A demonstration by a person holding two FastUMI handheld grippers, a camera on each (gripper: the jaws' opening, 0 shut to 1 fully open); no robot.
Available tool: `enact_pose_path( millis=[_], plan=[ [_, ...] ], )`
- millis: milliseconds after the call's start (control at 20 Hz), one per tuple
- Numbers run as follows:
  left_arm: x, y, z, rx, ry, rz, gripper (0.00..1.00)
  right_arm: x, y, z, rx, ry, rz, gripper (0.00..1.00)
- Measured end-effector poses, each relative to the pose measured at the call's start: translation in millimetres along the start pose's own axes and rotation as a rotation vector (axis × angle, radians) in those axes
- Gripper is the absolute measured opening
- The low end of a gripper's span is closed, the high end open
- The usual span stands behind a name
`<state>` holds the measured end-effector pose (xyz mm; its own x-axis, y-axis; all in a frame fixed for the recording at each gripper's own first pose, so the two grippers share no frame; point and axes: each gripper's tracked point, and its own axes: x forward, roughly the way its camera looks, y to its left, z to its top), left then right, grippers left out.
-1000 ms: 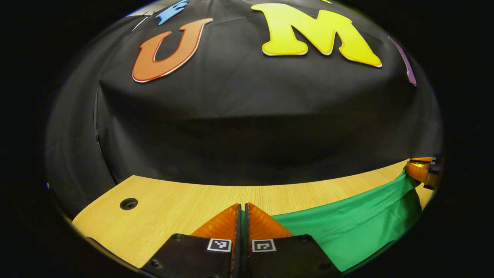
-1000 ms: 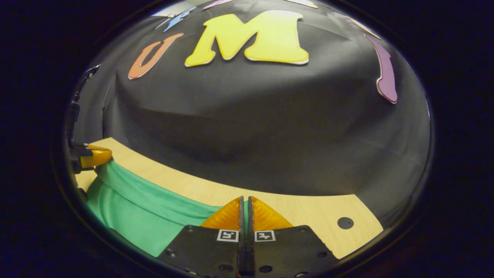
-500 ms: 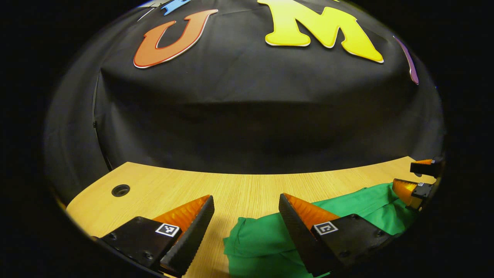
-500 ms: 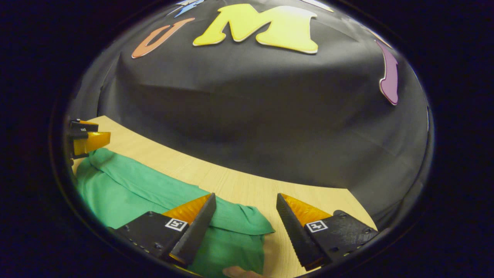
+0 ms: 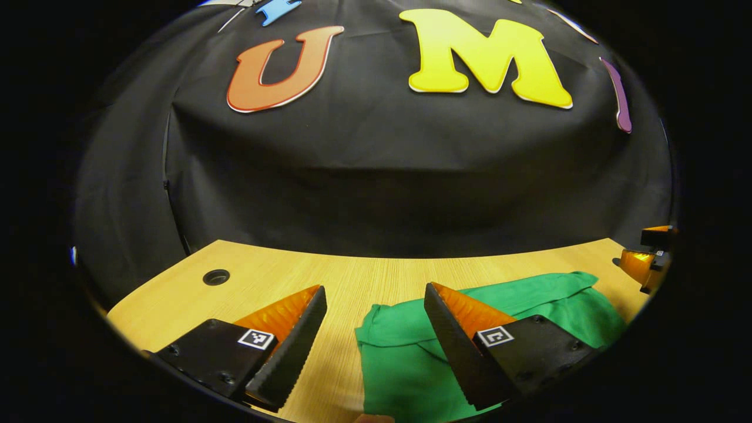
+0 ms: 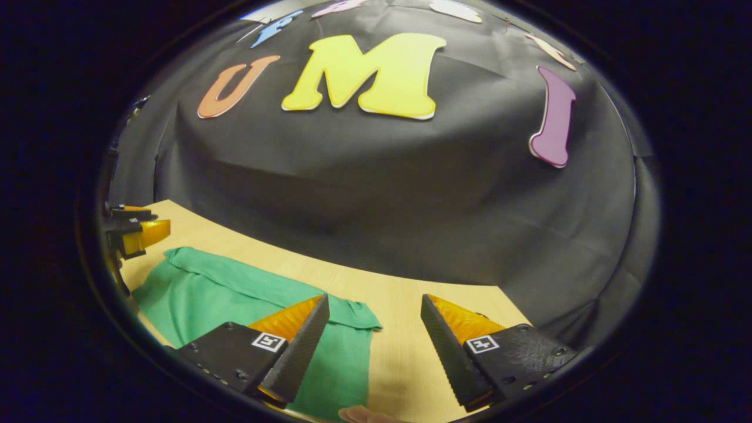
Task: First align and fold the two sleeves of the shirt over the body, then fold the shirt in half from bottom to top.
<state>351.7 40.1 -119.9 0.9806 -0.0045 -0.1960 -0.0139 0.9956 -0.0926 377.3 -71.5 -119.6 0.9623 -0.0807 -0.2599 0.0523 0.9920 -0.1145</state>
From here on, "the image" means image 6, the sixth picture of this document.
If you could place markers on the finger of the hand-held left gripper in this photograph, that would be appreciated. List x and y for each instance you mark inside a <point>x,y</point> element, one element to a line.
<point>147,235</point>
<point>132,212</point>

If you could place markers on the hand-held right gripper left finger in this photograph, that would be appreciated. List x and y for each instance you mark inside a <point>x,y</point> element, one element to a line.
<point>305,343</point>

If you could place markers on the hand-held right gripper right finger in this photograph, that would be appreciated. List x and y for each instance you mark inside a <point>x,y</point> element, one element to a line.
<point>449,352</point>

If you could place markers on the green T-shirt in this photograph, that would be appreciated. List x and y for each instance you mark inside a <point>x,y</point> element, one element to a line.
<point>205,288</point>

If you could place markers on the black backdrop cloth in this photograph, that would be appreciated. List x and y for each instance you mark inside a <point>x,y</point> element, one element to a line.
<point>411,194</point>

